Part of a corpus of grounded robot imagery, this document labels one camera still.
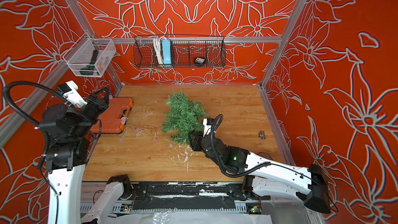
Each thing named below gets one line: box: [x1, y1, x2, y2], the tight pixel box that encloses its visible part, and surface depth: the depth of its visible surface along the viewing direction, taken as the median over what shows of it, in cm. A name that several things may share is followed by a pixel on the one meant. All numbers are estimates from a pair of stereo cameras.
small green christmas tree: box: [161, 91, 207, 145], surface depth 69 cm
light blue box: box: [161, 39, 172, 68], surface depth 91 cm
